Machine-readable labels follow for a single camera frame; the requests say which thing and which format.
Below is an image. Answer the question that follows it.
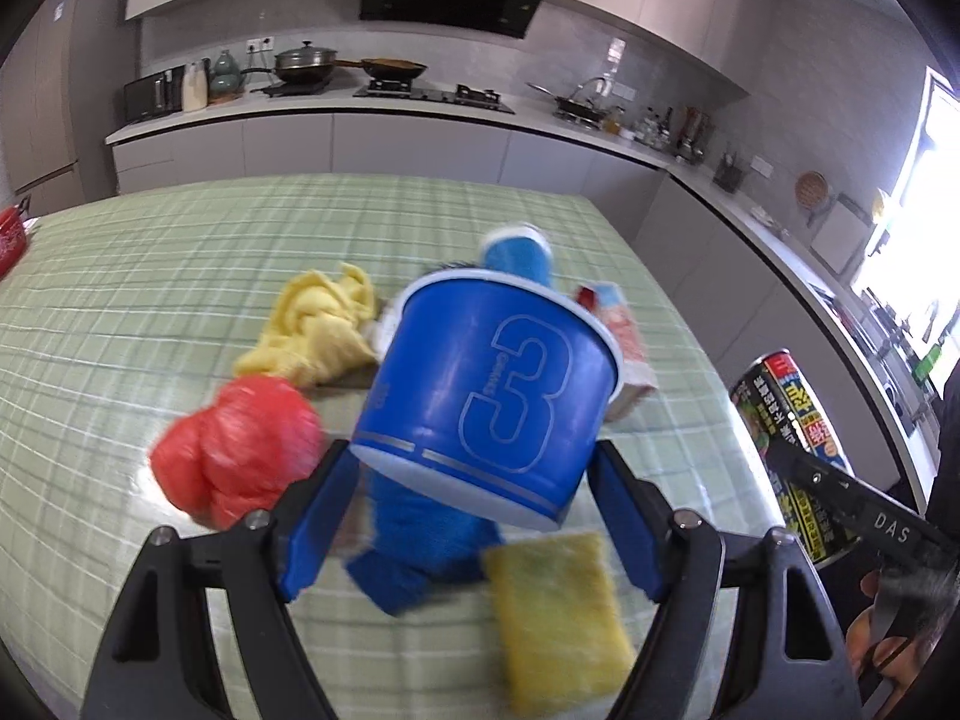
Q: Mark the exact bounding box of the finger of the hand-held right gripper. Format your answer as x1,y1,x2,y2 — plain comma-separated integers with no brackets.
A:
765,442,960,568

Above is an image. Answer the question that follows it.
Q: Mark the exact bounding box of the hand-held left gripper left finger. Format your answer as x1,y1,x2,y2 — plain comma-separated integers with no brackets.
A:
79,439,368,720

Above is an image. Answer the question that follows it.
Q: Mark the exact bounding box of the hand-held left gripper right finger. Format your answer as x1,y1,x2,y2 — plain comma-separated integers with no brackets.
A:
590,439,852,720

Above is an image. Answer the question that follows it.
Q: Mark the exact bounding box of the yellow sponge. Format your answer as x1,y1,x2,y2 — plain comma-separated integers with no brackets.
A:
480,531,638,707

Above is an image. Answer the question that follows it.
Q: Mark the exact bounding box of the red plastic bag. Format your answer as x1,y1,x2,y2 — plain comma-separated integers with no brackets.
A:
148,376,326,530

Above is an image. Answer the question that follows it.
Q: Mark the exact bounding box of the black instant noodle cup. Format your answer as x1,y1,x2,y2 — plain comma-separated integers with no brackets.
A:
727,349,863,571

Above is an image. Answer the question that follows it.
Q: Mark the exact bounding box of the white red drink carton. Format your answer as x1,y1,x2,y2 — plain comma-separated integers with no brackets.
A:
574,281,661,422

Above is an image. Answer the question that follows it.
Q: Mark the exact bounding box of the blue paper bowl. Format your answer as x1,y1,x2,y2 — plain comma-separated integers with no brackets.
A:
351,270,625,527

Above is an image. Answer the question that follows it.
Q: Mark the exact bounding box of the person's right hand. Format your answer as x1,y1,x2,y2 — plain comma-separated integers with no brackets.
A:
846,568,935,702

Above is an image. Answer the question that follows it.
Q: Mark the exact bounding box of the blue cloth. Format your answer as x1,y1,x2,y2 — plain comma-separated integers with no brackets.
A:
343,465,505,616

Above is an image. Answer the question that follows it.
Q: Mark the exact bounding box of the yellow cloth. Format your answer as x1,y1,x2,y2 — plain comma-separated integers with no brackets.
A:
232,262,380,389

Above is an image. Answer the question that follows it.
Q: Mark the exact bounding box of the white cutting board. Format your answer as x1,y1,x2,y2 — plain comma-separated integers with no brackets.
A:
808,197,872,276

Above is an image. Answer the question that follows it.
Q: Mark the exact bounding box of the bright window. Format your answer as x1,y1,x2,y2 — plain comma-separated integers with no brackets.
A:
851,66,960,398

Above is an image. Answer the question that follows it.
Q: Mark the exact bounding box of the black utensil basket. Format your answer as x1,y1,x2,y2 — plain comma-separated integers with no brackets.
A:
712,152,749,194

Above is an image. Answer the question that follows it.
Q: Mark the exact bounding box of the knife block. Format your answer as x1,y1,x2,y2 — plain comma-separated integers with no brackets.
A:
677,108,711,164

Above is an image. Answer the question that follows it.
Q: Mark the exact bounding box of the grey kitchen counter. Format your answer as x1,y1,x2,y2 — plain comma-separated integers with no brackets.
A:
104,86,942,496

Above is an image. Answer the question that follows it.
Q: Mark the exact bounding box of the group of seasoning bottles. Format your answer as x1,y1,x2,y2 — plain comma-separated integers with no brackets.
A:
613,105,677,149

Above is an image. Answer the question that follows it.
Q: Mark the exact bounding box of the red packet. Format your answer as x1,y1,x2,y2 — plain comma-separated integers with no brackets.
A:
0,205,32,280

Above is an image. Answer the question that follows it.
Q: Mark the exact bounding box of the pan with glass lid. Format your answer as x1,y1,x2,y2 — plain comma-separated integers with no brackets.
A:
525,77,610,122

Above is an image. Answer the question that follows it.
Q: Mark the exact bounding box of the black gas stove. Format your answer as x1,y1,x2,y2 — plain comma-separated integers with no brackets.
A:
353,80,516,109

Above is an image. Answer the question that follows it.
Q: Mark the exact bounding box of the white jug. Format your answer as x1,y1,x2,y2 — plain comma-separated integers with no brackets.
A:
184,60,212,113

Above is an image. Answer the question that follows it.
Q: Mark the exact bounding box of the black microwave oven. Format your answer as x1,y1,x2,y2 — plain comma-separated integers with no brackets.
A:
123,69,185,124

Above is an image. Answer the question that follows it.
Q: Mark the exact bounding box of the steel pot with lid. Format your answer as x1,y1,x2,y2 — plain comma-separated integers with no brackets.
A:
241,40,340,86

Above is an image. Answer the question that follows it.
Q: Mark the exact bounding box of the black wok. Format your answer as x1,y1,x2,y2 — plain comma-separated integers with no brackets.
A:
335,55,429,83

